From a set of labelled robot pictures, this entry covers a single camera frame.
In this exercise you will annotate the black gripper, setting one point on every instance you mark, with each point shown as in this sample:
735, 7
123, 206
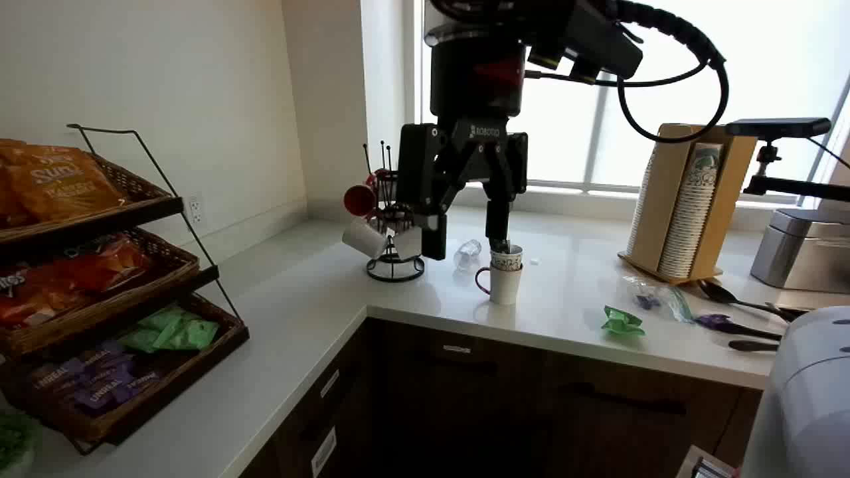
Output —
483, 146

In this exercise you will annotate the green snack packet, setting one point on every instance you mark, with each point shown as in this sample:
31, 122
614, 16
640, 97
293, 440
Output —
624, 323

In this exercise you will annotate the small clear plastic object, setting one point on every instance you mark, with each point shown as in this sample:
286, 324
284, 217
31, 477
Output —
466, 256

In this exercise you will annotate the patterned paper cup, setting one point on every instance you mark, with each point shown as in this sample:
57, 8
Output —
509, 259

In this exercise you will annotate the red mug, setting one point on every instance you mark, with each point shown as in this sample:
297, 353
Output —
359, 201

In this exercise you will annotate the white hanging mug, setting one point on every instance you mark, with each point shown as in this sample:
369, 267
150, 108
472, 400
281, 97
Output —
365, 240

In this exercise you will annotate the bright window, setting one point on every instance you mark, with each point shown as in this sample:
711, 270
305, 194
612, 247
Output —
567, 133

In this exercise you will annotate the dark wood cabinet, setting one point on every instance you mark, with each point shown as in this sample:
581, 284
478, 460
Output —
495, 406

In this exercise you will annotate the clear zip bag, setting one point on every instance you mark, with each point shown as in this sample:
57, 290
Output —
665, 302

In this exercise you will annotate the black spoon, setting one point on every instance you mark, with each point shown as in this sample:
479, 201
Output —
754, 345
735, 299

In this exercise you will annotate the pile of green packets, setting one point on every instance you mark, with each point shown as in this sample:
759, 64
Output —
173, 329

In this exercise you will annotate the metal canister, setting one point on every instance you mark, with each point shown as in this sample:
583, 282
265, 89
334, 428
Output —
780, 247

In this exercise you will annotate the red chip bag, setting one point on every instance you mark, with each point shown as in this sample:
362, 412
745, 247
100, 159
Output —
108, 263
31, 299

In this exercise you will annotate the grey box corner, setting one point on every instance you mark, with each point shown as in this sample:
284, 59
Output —
706, 465

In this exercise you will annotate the orange chip bag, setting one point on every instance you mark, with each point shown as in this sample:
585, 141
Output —
63, 181

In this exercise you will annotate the pile of purple packets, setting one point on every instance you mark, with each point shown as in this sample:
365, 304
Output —
96, 380

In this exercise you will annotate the green item in bowl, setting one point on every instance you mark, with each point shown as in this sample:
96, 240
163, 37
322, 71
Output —
15, 442

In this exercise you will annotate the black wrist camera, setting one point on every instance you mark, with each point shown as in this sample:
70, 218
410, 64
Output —
606, 40

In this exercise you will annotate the white wall outlet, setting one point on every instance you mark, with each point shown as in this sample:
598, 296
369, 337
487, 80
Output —
199, 210

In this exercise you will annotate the black camera on stand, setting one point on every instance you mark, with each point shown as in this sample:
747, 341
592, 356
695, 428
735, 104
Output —
780, 129

